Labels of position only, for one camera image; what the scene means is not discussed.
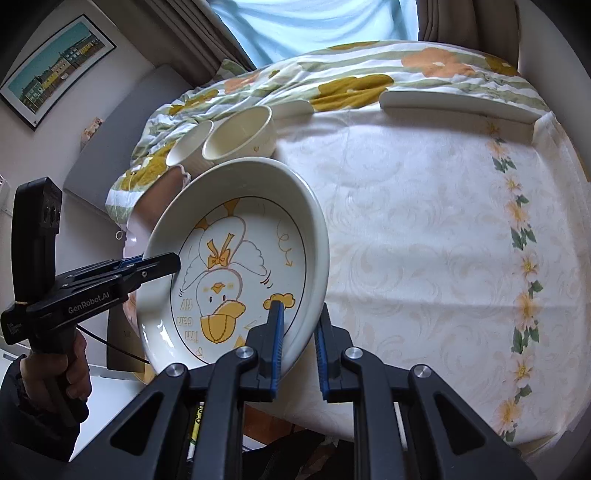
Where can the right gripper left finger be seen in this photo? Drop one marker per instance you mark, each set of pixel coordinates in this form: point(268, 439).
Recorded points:
point(187, 423)

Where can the person's left hand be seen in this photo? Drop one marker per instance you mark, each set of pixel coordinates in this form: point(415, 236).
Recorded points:
point(37, 370)

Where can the cream floral tablecloth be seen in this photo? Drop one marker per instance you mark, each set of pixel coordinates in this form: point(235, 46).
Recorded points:
point(458, 241)

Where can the floral pillow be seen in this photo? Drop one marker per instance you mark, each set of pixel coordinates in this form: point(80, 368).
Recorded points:
point(229, 69)

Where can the brown curtain left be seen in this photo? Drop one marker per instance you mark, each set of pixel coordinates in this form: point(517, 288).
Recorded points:
point(186, 35)

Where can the light blue sheer curtain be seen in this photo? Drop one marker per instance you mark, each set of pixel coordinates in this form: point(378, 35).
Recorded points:
point(270, 31)

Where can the floral striped blanket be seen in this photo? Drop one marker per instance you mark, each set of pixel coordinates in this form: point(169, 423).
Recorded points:
point(347, 76)

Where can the grey headboard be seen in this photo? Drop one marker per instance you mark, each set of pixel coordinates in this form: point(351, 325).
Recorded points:
point(107, 154)

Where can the pink ceramic dish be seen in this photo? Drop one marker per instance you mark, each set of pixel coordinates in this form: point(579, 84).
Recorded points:
point(149, 208)

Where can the cream smooth ceramic bowl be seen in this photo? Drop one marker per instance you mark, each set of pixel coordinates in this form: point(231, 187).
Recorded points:
point(248, 133)

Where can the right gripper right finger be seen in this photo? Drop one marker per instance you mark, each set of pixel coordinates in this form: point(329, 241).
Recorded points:
point(408, 423)

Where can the white ribbed ceramic bowl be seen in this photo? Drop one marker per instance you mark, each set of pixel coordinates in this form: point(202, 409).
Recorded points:
point(188, 151)

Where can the framed building picture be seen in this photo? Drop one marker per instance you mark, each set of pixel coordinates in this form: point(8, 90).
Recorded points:
point(43, 77)

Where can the brown curtain right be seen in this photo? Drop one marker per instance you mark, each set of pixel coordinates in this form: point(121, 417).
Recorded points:
point(489, 26)

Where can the brown curtain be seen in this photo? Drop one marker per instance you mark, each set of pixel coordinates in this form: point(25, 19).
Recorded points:
point(489, 26)
point(186, 35)

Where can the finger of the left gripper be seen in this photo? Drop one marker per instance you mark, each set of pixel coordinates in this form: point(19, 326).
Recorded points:
point(99, 268)
point(130, 278)

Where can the duck pattern ceramic plate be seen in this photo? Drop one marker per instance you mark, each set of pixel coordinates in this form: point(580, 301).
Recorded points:
point(247, 233)

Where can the white rectangular plate right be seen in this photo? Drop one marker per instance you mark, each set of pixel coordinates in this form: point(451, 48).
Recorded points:
point(460, 103)

